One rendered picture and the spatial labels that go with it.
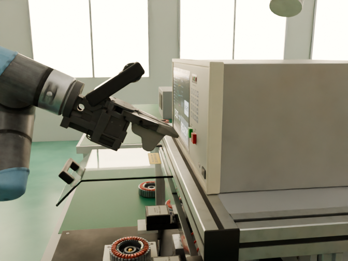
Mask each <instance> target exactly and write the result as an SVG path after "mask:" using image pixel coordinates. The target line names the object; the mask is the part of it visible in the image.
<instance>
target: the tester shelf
mask: <svg viewBox="0 0 348 261"><path fill-rule="evenodd" d="M161 144H162V147H163V149H164V152H165V155H166V158H167V161H168V164H169V167H170V169H171V172H172V175H173V178H174V180H175V183H176V186H177V189H178V191H179V194H180V197H181V200H182V203H183V205H184V208H185V211H186V214H187V217H188V220H189V222H190V225H191V228H192V231H193V233H194V236H195V239H196V242H197V244H198V247H199V250H200V253H201V256H202V258H203V261H239V260H252V259H265V258H278V257H291V256H304V255H316V254H329V253H342V252H348V186H335V187H316V188H296V189H286V190H266V191H247V192H228V193H219V194H209V195H207V194H206V192H205V190H204V188H203V187H202V185H201V183H200V182H199V180H198V178H197V176H196V174H195V173H194V171H193V169H192V167H191V165H190V163H189V162H188V160H187V158H186V156H185V154H184V153H183V151H182V149H181V147H180V145H179V144H178V142H177V140H176V138H174V137H170V136H167V135H166V136H165V137H164V138H163V139H162V140H161Z"/></svg>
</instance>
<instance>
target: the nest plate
mask: <svg viewBox="0 0 348 261"><path fill-rule="evenodd" d="M149 243H150V246H151V257H157V249H156V242H149ZM110 246H111V245H105V249H104V256H103V261H110V254H109V248H110Z"/></svg>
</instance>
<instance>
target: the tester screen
mask: <svg viewBox="0 0 348 261"><path fill-rule="evenodd" d="M181 97H182V98H183V99H184V100H186V101H187V102H188V108H189V75H187V74H184V73H182V72H179V71H176V70H173V117H174V118H175V120H176V121H177V122H178V124H179V125H180V132H179V130H178V129H177V127H176V126H175V124H173V126H174V128H175V129H176V131H177V132H178V134H179V136H180V137H181V115H182V116H183V118H184V119H185V120H186V121H187V122H188V123H189V118H188V117H187V116H186V115H185V113H184V112H183V111H182V110H181ZM175 108H176V109H177V110H178V120H177V118H176V117H175ZM181 139H182V140H183V138H182V137H181ZM183 142H184V144H185V145H186V143H185V141H184V140H183ZM186 147H187V148H188V149H189V137H188V146H187V145H186Z"/></svg>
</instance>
